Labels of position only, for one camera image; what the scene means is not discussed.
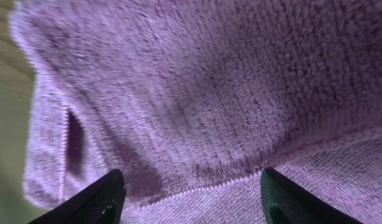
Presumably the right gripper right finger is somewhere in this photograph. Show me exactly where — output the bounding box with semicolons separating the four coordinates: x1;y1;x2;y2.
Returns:
260;167;361;224

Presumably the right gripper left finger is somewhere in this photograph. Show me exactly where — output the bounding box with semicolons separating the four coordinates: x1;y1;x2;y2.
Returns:
29;169;126;224

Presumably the purple microfibre cloth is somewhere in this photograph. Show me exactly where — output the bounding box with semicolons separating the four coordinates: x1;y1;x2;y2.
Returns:
11;0;382;223

